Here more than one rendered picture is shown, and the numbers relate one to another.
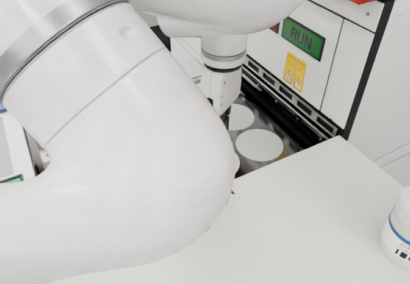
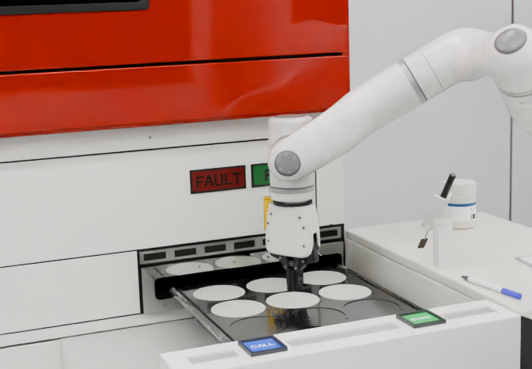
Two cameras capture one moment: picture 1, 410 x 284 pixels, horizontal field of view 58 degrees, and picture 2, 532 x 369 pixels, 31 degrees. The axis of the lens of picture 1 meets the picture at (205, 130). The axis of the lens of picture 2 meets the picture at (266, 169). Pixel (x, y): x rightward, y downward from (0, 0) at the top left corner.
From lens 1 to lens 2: 1.81 m
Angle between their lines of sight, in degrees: 78
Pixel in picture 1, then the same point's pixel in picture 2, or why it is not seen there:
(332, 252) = (467, 237)
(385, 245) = (464, 221)
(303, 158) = (374, 238)
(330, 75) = (317, 186)
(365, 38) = not seen: hidden behind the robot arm
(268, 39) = (231, 203)
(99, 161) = not seen: outside the picture
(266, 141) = (317, 275)
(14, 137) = (330, 329)
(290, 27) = (262, 171)
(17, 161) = (374, 322)
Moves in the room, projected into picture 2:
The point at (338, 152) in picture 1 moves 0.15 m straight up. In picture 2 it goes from (368, 230) to (366, 160)
